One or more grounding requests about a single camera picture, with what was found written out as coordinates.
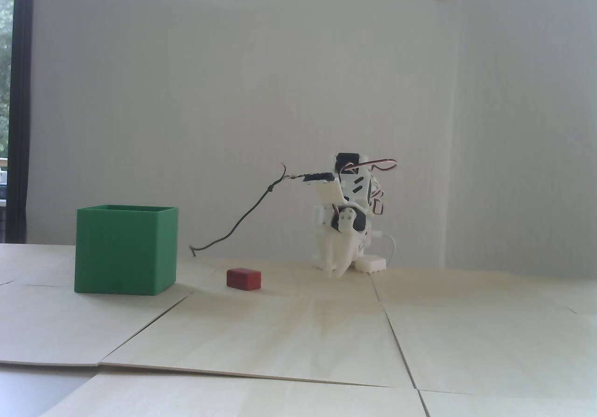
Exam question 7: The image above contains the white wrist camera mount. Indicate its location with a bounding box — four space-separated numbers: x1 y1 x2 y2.
301 172 347 205

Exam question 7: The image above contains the white power cable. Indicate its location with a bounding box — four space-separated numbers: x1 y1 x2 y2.
371 232 397 267

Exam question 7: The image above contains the dark window frame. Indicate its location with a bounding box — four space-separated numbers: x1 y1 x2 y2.
12 0 36 244

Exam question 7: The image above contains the thin black camera cable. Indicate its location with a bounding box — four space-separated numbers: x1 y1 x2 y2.
189 162 308 255

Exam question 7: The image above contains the green box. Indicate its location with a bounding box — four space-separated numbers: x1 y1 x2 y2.
75 205 179 295

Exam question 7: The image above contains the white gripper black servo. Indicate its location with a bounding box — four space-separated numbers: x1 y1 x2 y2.
312 205 371 278

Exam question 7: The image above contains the red block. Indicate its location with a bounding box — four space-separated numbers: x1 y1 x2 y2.
227 268 262 292

